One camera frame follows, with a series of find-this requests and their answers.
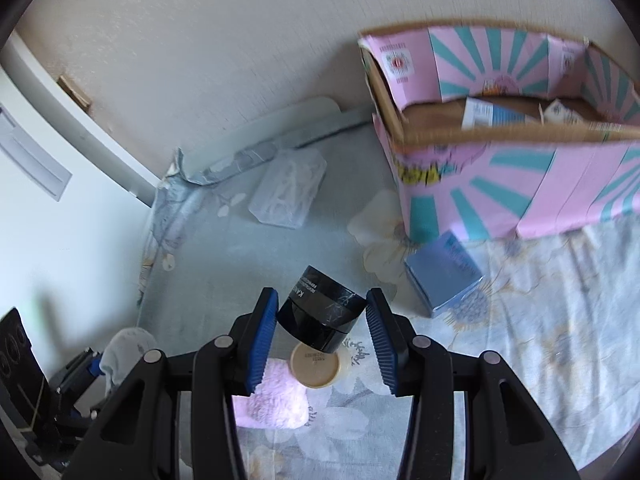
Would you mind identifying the pink fluffy cloth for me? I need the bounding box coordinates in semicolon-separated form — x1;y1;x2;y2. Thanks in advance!
233;359;309;430

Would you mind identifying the small blue box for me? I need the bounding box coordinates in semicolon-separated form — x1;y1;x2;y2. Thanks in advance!
405;231;484;318

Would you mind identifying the white patterned sock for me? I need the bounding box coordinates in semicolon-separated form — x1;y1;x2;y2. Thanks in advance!
100;327;157;396

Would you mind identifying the white wardrobe door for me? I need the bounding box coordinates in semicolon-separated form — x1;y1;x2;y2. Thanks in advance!
1;34;158;370

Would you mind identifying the clear plastic blister pack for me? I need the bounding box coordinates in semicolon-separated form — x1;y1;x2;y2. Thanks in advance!
248;148;326;230

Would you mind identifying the floral grey bed sheet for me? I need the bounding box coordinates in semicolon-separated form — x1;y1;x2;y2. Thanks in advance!
139;126;639;468

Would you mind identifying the floral tissue pack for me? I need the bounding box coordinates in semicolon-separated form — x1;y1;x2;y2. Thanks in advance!
542;100;584;125

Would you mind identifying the black cosmetic jar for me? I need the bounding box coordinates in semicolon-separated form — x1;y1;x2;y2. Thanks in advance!
277;266;368;353

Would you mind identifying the beige round jar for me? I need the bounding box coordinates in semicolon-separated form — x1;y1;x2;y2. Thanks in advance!
288;342;350;389

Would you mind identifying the pink teal cardboard box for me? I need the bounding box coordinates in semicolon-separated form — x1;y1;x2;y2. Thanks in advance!
358;21;639;243

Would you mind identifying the white blue medicine box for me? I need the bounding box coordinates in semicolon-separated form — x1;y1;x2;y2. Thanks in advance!
461;98;538;130

